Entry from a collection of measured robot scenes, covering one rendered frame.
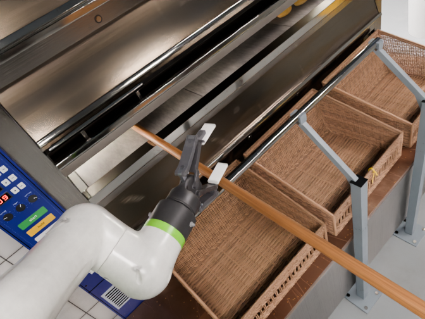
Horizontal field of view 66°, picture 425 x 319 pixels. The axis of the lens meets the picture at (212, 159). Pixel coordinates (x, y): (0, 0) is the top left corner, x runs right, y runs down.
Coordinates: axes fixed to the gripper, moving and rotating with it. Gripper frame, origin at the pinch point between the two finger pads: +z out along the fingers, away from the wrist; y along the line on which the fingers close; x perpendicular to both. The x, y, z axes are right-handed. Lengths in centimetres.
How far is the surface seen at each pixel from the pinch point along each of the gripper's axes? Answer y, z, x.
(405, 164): 72, 74, 47
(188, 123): 19.7, 31.5, -31.8
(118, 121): -5.4, 1.1, -30.7
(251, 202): 15.6, -3.4, 8.2
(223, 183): 15.8, 1.3, -2.2
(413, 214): 108, 75, 56
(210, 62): -5.4, 33.5, -15.5
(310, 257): 72, 16, 17
